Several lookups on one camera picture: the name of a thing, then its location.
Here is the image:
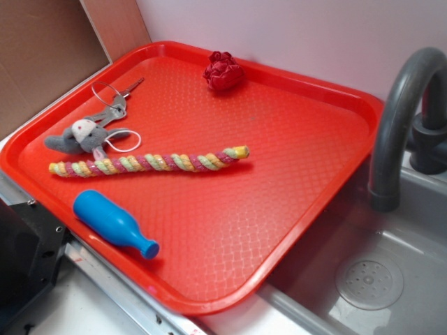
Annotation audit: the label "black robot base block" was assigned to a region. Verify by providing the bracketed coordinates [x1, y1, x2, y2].
[1, 201, 69, 334]

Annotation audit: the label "red plastic tray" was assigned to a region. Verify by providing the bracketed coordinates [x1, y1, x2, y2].
[1, 42, 383, 315]

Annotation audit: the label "red fabric flower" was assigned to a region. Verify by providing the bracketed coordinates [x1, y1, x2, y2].
[203, 51, 245, 91]

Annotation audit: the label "blue plastic bottle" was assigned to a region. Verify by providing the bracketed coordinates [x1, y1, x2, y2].
[73, 190, 160, 260]

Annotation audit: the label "grey toy sink basin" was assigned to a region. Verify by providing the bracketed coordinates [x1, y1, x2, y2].
[258, 149, 447, 335]

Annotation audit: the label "grey plastic faucet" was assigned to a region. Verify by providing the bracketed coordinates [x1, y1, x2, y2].
[368, 47, 446, 212]

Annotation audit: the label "brown cardboard panel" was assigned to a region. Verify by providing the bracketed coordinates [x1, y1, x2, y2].
[1, 1, 151, 139]

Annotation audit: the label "multicolored twisted rope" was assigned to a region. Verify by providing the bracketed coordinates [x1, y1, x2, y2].
[48, 145, 251, 179]

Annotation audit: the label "silver keys on ring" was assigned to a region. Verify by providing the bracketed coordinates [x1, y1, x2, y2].
[87, 77, 145, 126]

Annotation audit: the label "grey plush bunny keychain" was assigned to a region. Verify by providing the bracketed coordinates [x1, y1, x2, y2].
[44, 119, 142, 161]

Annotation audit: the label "silver metal rail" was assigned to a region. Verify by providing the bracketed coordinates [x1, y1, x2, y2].
[0, 170, 196, 335]

